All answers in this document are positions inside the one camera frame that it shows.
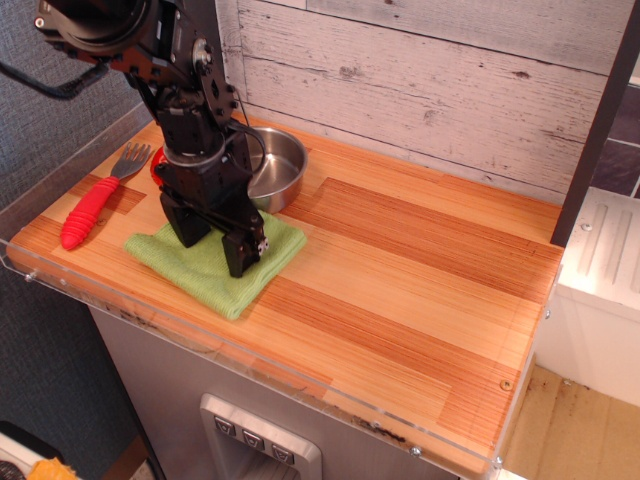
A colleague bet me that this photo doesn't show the red toy tomato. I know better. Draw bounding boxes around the red toy tomato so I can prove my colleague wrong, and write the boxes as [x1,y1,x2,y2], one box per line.
[150,147,167,187]

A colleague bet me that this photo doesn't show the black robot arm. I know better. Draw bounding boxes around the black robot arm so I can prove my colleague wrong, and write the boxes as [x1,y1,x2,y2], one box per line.
[36,1,267,278]

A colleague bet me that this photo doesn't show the clear acrylic table guard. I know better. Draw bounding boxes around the clear acrylic table guard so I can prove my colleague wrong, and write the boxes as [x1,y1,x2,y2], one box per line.
[12,126,561,478]

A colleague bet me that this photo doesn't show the stainless steel bowl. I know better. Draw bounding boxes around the stainless steel bowl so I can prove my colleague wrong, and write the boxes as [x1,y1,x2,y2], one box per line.
[247,127,308,214]

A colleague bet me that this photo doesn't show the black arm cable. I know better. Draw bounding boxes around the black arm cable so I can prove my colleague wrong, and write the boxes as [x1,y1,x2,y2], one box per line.
[0,59,269,176]

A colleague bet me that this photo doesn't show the yellow black object bottom left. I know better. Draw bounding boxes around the yellow black object bottom left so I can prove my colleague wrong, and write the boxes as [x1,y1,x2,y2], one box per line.
[1,458,79,480]

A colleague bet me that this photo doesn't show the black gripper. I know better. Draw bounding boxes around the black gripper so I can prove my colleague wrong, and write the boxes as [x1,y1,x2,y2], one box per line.
[156,132,268,278]

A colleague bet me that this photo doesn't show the grey cabinet with dispenser panel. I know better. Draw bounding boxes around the grey cabinet with dispenser panel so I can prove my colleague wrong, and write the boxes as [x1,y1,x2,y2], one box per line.
[91,308,453,479]

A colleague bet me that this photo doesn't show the white appliance right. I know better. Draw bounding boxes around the white appliance right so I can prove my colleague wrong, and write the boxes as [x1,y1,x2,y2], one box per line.
[534,188,639,405]

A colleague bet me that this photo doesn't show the dark vertical post right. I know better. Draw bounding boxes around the dark vertical post right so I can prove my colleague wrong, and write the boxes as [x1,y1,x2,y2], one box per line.
[550,1,639,247]

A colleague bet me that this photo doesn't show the red handled fork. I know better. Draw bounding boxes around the red handled fork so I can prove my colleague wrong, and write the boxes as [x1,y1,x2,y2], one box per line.
[60,143,152,250]

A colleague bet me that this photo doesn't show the green cloth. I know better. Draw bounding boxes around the green cloth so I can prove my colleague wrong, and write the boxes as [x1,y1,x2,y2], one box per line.
[124,213,307,320]

